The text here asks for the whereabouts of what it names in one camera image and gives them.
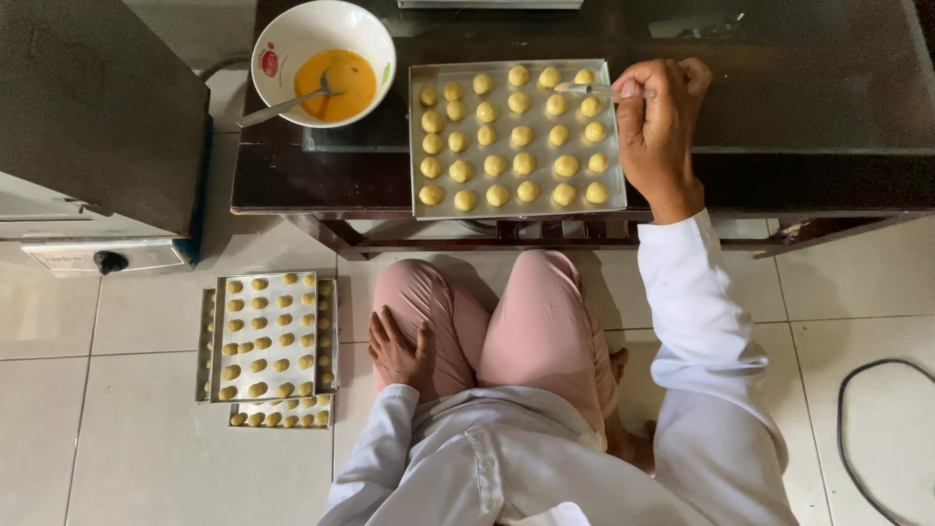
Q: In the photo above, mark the person's right hand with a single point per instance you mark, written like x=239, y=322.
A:
x=661, y=146

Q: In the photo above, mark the person's left hand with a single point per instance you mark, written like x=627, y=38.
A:
x=400, y=358

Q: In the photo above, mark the small pastry brush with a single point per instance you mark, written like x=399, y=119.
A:
x=595, y=89

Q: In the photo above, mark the metal baking tray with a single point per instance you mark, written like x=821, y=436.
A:
x=241, y=425
x=241, y=329
x=330, y=332
x=511, y=208

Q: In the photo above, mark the rows of unglazed dough balls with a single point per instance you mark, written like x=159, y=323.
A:
x=267, y=336
x=326, y=329
x=281, y=416

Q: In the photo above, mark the person's pink trousers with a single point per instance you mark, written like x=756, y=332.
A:
x=533, y=329

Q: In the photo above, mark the rows of glazed dough balls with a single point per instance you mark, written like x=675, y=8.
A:
x=522, y=136

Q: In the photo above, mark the dark low wooden table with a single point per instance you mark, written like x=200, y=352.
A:
x=803, y=109

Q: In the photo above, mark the person's white shirt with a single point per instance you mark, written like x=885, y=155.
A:
x=511, y=467

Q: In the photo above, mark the person's bare foot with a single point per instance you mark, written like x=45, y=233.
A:
x=628, y=438

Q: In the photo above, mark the yellow egg wash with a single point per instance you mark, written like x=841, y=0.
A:
x=343, y=99

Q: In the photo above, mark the metal spoon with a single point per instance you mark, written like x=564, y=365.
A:
x=281, y=108

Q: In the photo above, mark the black oven knob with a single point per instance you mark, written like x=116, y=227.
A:
x=109, y=261

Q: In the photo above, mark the white ceramic bowl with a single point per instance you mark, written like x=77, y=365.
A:
x=292, y=36

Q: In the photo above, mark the metal gas oven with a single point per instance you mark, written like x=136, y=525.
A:
x=95, y=109

